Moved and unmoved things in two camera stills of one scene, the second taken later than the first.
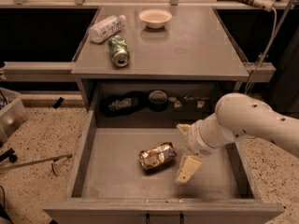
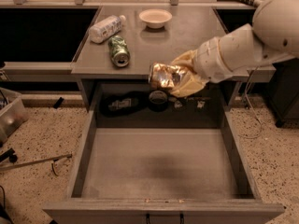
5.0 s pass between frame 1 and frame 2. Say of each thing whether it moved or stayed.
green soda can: stayed
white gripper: moved
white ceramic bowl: stayed
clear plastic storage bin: stayed
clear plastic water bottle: stayed
